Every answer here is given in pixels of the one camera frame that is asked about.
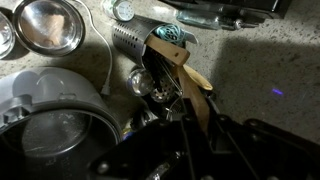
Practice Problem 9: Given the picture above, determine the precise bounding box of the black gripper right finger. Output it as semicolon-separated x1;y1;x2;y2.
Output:
209;96;268;180

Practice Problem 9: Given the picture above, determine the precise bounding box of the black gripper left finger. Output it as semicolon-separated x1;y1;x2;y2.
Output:
167;98;196;180

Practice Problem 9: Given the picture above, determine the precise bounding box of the wooden spoon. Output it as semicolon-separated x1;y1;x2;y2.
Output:
177;66;210;134

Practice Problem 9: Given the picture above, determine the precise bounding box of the steel slotted spoon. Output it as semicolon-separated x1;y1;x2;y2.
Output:
150;76;176;103

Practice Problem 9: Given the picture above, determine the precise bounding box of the white rice cooker body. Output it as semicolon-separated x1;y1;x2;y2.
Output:
0;67;121;180

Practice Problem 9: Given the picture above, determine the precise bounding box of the steel ladle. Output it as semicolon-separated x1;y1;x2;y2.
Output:
126;69;154;96

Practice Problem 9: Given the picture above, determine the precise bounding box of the wooden spatula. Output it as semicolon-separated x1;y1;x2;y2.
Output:
145;34;190;66

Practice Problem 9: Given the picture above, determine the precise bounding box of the teal silicone whisk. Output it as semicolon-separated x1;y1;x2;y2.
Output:
155;24;185;46

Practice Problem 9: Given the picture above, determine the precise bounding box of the perforated steel utensil holder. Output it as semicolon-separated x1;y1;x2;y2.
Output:
111;14;199;68

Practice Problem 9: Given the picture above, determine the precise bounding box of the clear glass bottle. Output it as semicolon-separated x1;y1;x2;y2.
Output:
176;10;259;31

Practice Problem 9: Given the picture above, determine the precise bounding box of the black electric stove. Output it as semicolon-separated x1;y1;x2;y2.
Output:
160;0;292;19

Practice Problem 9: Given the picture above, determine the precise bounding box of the small spice jar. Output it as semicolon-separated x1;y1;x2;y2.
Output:
101;0;135;22

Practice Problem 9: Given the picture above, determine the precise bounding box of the wide shallow steel bowl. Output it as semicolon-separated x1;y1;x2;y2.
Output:
12;0;86;57

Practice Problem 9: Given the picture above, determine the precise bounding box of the small steel bowl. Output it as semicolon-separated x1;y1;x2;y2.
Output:
0;12;15;59

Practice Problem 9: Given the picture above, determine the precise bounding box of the white power cord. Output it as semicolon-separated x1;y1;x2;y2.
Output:
74;0;114;97

